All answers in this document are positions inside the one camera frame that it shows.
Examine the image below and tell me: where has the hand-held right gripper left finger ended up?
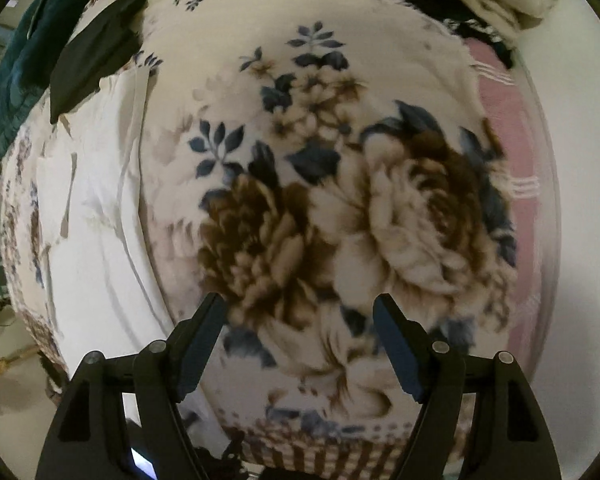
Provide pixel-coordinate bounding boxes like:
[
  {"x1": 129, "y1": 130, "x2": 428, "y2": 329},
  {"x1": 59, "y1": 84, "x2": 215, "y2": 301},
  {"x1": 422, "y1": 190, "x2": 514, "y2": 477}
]
[{"x1": 34, "y1": 292, "x2": 228, "y2": 480}]

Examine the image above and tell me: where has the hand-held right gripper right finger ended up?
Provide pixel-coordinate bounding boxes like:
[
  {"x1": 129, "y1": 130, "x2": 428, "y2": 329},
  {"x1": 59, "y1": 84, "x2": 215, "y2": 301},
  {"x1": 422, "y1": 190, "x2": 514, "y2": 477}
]
[{"x1": 372, "y1": 294, "x2": 564, "y2": 480}]

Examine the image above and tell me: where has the white cloth garment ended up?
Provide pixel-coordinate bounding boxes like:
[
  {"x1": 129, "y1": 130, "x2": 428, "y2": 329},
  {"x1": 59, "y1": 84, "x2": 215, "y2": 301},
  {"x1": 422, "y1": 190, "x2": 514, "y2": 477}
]
[{"x1": 35, "y1": 67, "x2": 181, "y2": 361}]

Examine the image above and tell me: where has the floral printed blanket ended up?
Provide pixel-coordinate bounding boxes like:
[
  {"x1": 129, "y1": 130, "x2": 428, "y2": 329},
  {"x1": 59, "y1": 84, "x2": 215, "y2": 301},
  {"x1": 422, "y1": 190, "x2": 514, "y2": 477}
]
[{"x1": 0, "y1": 0, "x2": 520, "y2": 476}]

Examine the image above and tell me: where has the pink striped sheet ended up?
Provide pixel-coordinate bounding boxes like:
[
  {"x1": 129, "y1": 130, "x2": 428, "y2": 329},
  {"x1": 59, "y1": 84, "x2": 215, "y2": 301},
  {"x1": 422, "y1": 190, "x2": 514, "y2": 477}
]
[{"x1": 462, "y1": 35, "x2": 551, "y2": 361}]

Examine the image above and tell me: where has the black cloth garment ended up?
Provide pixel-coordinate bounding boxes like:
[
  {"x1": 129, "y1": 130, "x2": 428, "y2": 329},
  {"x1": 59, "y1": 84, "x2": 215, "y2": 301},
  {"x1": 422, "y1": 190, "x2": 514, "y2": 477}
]
[{"x1": 49, "y1": 0, "x2": 152, "y2": 126}]

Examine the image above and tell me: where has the dark teal cloth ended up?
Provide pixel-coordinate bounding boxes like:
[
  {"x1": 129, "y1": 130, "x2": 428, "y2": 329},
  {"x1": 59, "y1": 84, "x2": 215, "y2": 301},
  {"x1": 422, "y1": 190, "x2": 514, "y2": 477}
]
[{"x1": 0, "y1": 0, "x2": 118, "y2": 161}]

